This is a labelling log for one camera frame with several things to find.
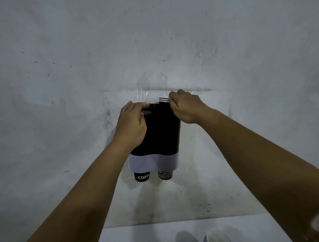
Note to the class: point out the person's left hand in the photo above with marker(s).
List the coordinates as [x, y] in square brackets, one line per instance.
[129, 127]

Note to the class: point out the person's right hand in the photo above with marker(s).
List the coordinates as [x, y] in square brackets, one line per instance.
[190, 108]

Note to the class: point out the person's left thumb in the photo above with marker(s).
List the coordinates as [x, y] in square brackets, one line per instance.
[143, 119]

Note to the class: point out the person's right thumb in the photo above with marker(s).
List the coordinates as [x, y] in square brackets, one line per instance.
[174, 107]

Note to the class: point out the stack of black paper cups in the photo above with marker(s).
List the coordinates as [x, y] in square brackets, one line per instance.
[151, 136]
[170, 136]

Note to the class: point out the person's right forearm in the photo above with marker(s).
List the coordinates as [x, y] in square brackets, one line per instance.
[261, 162]

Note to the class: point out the person's left forearm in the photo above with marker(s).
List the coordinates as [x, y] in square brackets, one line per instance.
[87, 192]

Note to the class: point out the white paper band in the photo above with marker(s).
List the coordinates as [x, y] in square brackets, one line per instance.
[154, 162]

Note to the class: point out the white paper cup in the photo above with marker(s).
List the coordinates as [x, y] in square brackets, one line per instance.
[218, 236]

